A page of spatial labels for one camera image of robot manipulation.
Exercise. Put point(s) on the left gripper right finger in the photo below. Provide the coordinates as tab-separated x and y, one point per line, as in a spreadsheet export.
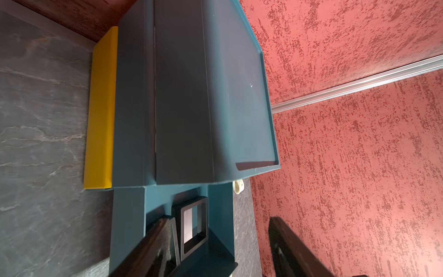
291	257

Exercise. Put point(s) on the teal drawer cabinet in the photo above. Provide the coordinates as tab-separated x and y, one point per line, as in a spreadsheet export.
192	100

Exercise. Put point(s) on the teal drawer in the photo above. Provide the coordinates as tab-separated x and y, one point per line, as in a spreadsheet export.
238	186
136	210

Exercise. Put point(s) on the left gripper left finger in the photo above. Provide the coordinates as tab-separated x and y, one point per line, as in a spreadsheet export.
149	257

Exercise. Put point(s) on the teal bottom drawer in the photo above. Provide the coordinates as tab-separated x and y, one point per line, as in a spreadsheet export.
136	210

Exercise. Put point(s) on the black brooch box diamond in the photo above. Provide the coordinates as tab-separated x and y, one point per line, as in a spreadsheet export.
192	224

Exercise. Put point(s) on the teal top drawer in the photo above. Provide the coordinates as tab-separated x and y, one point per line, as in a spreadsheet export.
238	186

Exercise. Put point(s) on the yellow cabinet base panel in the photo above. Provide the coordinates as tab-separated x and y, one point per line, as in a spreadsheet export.
98	169

